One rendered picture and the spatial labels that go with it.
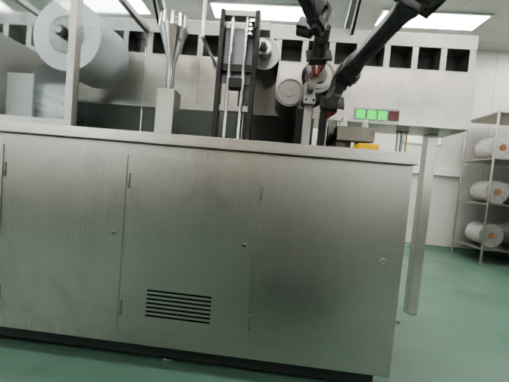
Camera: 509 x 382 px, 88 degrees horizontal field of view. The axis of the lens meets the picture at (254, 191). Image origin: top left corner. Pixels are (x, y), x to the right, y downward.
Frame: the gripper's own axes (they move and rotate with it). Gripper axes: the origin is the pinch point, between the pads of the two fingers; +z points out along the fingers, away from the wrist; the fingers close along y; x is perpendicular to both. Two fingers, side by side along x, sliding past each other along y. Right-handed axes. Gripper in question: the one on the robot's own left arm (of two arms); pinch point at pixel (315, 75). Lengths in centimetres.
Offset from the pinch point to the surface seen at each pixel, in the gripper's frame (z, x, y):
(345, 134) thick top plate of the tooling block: 14.8, -20.7, 13.2
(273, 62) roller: -0.6, 9.0, -18.4
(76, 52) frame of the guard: -16, -8, -94
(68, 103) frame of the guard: -5, -24, -97
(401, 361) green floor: 76, -102, 42
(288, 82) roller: 4.4, 1.1, -11.4
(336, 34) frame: 9, 52, 17
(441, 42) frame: 12, 47, 74
